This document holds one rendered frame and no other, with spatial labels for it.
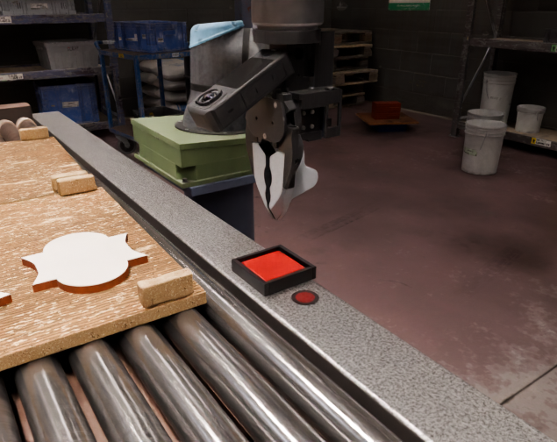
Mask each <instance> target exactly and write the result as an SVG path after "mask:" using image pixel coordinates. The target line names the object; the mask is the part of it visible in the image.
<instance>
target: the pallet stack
mask: <svg viewBox="0 0 557 442"><path fill-rule="evenodd" d="M320 29H321V31H335V33H334V53H333V74H332V86H333V87H334V88H337V89H343V92H342V101H344V100H347V97H348V96H353V99H352V101H353V102H352V103H343V104H342V107H347V106H353V105H357V104H362V103H364V101H365V97H364V96H363V95H365V92H363V88H364V84H363V83H367V82H377V81H378V80H377V77H378V74H377V73H378V69H372V68H367V67H368V56H372V51H371V49H370V48H372V45H373V44H366V43H372V31H369V30H354V29H335V28H320ZM354 34H360V37H359V41H355V42H347V41H353V35H354ZM356 47H360V48H359V54H357V55H356V54H354V52H355V48H356ZM337 48H339V50H337ZM339 51H340V53H339ZM351 60H357V61H355V66H349V65H350V64H351ZM336 62H337V63H336ZM359 73H365V74H364V78H361V77H356V76H354V74H359ZM346 85H351V89H346ZM335 108H338V105H337V104H336V105H333V103H331V104H329V109H335Z"/></svg>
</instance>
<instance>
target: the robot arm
mask: <svg viewBox="0 0 557 442"><path fill-rule="evenodd" d="M324 7H325V0H251V15H252V23H253V28H244V24H243V21H241V20H240V21H229V22H218V23H208V24H198V25H194V26H193V27H192V28H191V31H190V45H189V48H190V95H189V100H188V103H187V106H186V109H185V112H184V115H183V126H185V127H187V128H189V129H193V130H198V131H204V132H236V131H241V130H245V129H246V149H247V153H248V158H249V161H250V165H251V169H252V173H253V175H254V178H255V181H256V184H257V187H258V190H259V191H260V194H261V198H262V200H263V202H264V204H265V206H266V208H267V210H268V212H269V214H270V215H271V217H272V218H274V219H276V220H280V219H282V217H283V216H284V214H285V213H286V211H287V209H288V207H289V203H290V202H291V200H292V199H293V198H294V197H296V196H299V195H300V194H302V193H303V192H305V191H306V190H308V189H311V188H312V187H314V186H315V184H316V183H317V181H318V172H317V170H316V169H313V168H309V167H306V166H305V164H304V150H303V140H305V141H308V142H309V141H313V140H318V139H322V138H323V137H324V138H325V139H326V138H330V137H335V136H340V127H341V110H342V92H343V89H337V88H334V87H333V86H332V74H333V53H334V33H335V31H321V29H320V28H318V25H322V24H323V23H324ZM331 103H338V115H337V125H336V126H332V119H331V118H329V117H328V110H329V104H331ZM329 126H332V127H329Z"/></svg>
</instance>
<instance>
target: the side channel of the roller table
mask: <svg viewBox="0 0 557 442"><path fill-rule="evenodd" d="M19 118H30V119H31V120H32V121H33V116H32V108H31V105H29V104H28V103H11V104H2V105H0V120H3V119H6V120H10V121H11V122H12V123H13V124H15V125H16V122H17V120H18V119H19ZM33 122H34V121H33Z"/></svg>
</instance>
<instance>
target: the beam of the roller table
mask: <svg viewBox="0 0 557 442"><path fill-rule="evenodd" d="M32 116H33V121H34V123H35V124H36V126H46V127H47V129H48V134H49V137H52V136H53V137H55V139H56V140H57V141H58V142H59V143H60V144H61V145H62V147H63V148H64V149H65V150H66V151H67V152H68V153H69V154H70V155H71V156H73V157H74V158H75V159H76V160H77V161H78V162H80V163H81V164H82V165H83V166H84V167H85V168H87V169H88V170H89V171H90V172H91V173H92V174H93V175H94V176H95V177H96V178H98V179H99V180H100V181H101V182H102V183H104V184H105V185H106V186H107V187H108V188H109V189H111V190H112V191H113V192H114V193H115V194H117V195H118V196H119V197H120V198H121V199H122V200H124V201H125V202H126V203H127V204H128V205H130V206H131V207H132V208H133V209H134V210H136V211H137V212H138V213H139V214H140V215H141V216H142V217H143V218H144V219H145V220H146V221H148V222H149V223H150V224H151V225H152V226H154V227H155V228H156V229H157V230H158V231H159V232H161V233H162V234H163V235H164V236H165V237H166V238H168V239H169V240H170V241H171V242H172V243H174V244H175V245H176V246H177V247H178V248H180V249H181V250H182V251H183V252H184V253H186V254H187V255H188V256H189V257H190V258H191V259H192V260H193V261H194V262H195V263H196V264H198V265H199V266H200V267H201V268H202V269H204V270H205V271H206V272H207V273H208V274H209V275H211V276H212V277H213V278H214V279H215V280H216V281H218V282H219V283H220V284H221V285H222V286H224V287H225V288H226V289H227V290H228V291H230V292H231V293H232V294H233V295H234V296H236V297H237V298H238V299H239V300H240V301H241V302H242V303H243V304H245V306H246V307H248V308H249V309H250V310H251V311H252V312H253V313H255V314H256V315H257V316H258V317H259V318H261V319H262V320H263V321H264V322H265V323H266V324H268V325H269V326H270V327H271V328H272V329H274V330H275V331H276V332H277V333H278V334H280V335H281V336H282V337H283V338H284V339H286V340H287V341H288V342H289V343H290V344H291V345H293V346H294V347H295V348H296V349H297V351H299V352H300V353H301V354H302V355H303V356H305V357H306V358H307V359H308V360H309V361H311V362H312V363H313V364H314V365H315V366H316V367H318V368H319V369H320V370H321V371H322V372H324V373H325V374H326V375H327V376H328V377H330V378H331V379H332V380H333V381H334V382H336V383H337V384H338V385H339V386H340V387H341V388H342V389H344V390H345V391H346V392H347V393H348V394H349V395H350V396H351V397H352V398H353V399H355V400H356V401H357V402H358V403H359V404H361V405H362V406H363V407H364V408H365V409H366V410H368V411H369V412H370V413H371V414H372V415H374V416H375V417H376V418H377V419H378V420H380V421H381V422H382V423H383V424H384V425H385V426H387V427H388V428H389V429H390V430H391V431H393V432H394V433H395V434H396V435H397V436H398V437H399V438H400V439H401V440H402V441H403V442H555V441H554V440H552V439H551V438H549V437H548V436H547V435H545V434H544V433H542V432H541V431H539V430H537V429H536V428H534V427H533V426H531V425H530V424H528V423H527V422H526V421H524V420H523V419H521V418H520V417H518V416H516V415H515V414H513V413H512V412H510V411H509V410H507V409H505V408H504V407H503V406H502V405H500V404H499V403H497V402H495V401H494V400H492V399H491V398H489V397H488V396H486V395H484V394H483V393H482V392H480V391H479V390H477V389H475V388H474V387H472V386H471V385H469V384H468V383H466V382H465V381H463V380H462V379H461V378H459V377H458V376H456V375H455V374H453V373H451V372H450V371H448V370H447V369H445V368H444V367H442V366H441V365H440V364H438V363H437V362H435V361H434V360H432V359H430V358H429V357H427V356H426V355H424V354H423V353H421V352H420V351H419V350H417V349H416V348H414V347H413V346H411V345H409V344H408V343H406V342H405V341H403V340H402V339H400V338H399V337H398V336H396V335H395V334H393V333H392V332H390V331H388V330H387V329H385V328H384V327H382V326H381V325H379V324H378V323H376V322H375V321H374V320H372V319H371V318H369V317H367V316H366V315H364V314H363V313H361V312H360V311H358V310H356V309H355V308H354V307H353V306H351V305H350V304H348V303H346V302H345V301H343V300H342V299H340V298H339V297H337V296H335V295H334V294H333V293H331V292H330V291H328V290H327V289H325V288H323V287H322V286H320V285H319V284H317V283H316V282H314V281H313V280H310V281H307V282H304V283H301V284H298V285H296V286H294V287H291V288H288V289H285V290H282V291H279V292H277V293H274V294H272V295H268V296H263V295H262V294H261V293H259V292H258V291H257V290H256V289H254V288H253V287H252V286H250V285H249V284H248V283H247V282H245V281H244V280H243V279H241V278H240V277H239V276H238V275H236V274H235V273H234V272H233V271H232V259H236V258H238V257H240V256H244V255H247V254H250V253H254V252H258V251H260V250H263V249H265V248H264V247H262V246H260V245H259V244H257V243H256V242H254V241H253V240H251V239H250V238H248V237H247V236H246V235H244V234H243V233H241V232H239V231H238V230H236V229H235V228H233V227H232V226H230V225H229V224H227V223H226V222H225V221H223V220H222V219H220V218H219V217H217V216H215V215H214V214H212V213H211V212H209V211H208V210H206V209H205V208H204V207H202V206H201V205H199V204H198V203H196V202H194V201H192V200H191V199H189V198H188V197H186V196H185V195H184V194H182V193H181V192H179V191H178V190H176V189H174V188H173V187H171V186H170V185H168V184H167V183H165V182H164V181H163V180H161V179H160V178H158V177H157V176H155V175H153V174H152V173H150V172H149V171H147V170H146V169H144V168H143V167H142V166H140V165H139V164H137V163H136V162H134V161H133V160H131V159H129V158H128V157H126V156H125V155H123V154H122V153H121V152H119V151H118V150H116V149H115V148H113V147H112V146H110V145H108V144H107V143H105V142H104V141H102V140H101V139H100V138H98V137H97V136H95V135H94V134H92V133H91V132H89V131H87V130H86V129H84V128H83V127H81V126H80V125H78V124H77V123H76V122H74V121H73V120H71V119H70V118H68V117H66V116H65V115H63V114H62V113H60V112H59V111H52V112H43V113H35V114H32ZM299 290H310V291H313V292H315V293H317V294H318V296H319V299H318V301H317V302H316V303H314V304H311V305H301V304H298V303H295V302H293V301H292V299H291V296H292V294H293V293H295V292H297V291H299Z"/></svg>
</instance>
